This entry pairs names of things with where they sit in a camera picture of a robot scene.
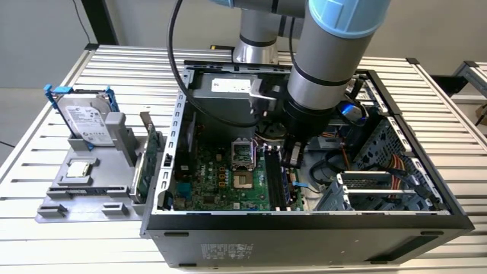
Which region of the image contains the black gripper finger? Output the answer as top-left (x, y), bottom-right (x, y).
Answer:
top-left (291, 140), bottom-right (306, 168)
top-left (281, 140), bottom-right (294, 168)

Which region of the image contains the round black case speaker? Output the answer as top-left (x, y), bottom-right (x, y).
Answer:
top-left (258, 122), bottom-right (287, 141)

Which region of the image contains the metal socket cover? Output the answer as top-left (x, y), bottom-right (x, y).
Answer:
top-left (231, 138), bottom-right (255, 170)

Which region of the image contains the CPU socket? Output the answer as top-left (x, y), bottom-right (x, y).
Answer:
top-left (233, 170), bottom-right (255, 191)

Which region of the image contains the green motherboard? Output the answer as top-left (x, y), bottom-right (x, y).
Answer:
top-left (170, 142), bottom-right (307, 213)

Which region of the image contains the grey metal disk bay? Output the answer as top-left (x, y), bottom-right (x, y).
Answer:
top-left (315, 170), bottom-right (439, 213)

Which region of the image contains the grey power supply unit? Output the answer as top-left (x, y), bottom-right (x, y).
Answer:
top-left (189, 72), bottom-right (262, 143)

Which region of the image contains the black open PC case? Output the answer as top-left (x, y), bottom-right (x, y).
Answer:
top-left (139, 59), bottom-right (477, 269)

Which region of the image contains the green graphics card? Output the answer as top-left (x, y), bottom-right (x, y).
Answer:
top-left (129, 111), bottom-right (166, 208)

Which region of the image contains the brown cardboard box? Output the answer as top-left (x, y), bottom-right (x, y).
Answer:
top-left (474, 102), bottom-right (487, 126)

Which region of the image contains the aluminium slat side table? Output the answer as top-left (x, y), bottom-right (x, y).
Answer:
top-left (451, 61), bottom-right (487, 99)

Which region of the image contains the grey plastic parts rack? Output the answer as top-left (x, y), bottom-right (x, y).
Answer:
top-left (34, 114), bottom-right (169, 226)

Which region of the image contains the hard disk in blue carrier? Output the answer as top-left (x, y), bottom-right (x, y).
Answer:
top-left (45, 84), bottom-right (122, 152)

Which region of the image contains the silver CPU chip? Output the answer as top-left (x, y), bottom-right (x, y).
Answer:
top-left (65, 161), bottom-right (94, 180)

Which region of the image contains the black data cable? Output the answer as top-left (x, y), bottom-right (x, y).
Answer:
top-left (310, 153), bottom-right (345, 190)

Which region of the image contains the blue tipped data cable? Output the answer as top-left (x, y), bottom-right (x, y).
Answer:
top-left (290, 180), bottom-right (325, 195)

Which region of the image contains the orange power wire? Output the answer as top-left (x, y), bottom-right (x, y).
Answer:
top-left (339, 143), bottom-right (351, 172)

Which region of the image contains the silver camera in black mount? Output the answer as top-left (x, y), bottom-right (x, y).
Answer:
top-left (249, 78), bottom-right (279, 115)

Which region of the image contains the red yellow wire bundle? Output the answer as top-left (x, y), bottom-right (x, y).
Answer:
top-left (383, 155), bottom-right (407, 191)

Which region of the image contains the black table connector bracket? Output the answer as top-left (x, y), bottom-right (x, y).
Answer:
top-left (430, 74), bottom-right (469, 98)

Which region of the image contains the thick black camera cable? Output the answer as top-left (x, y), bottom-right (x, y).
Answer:
top-left (166, 0), bottom-right (265, 128)

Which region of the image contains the black vertical frame post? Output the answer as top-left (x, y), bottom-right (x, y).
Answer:
top-left (81, 0), bottom-right (121, 46)

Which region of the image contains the thin black wall cable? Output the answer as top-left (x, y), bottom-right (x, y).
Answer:
top-left (74, 0), bottom-right (94, 44)

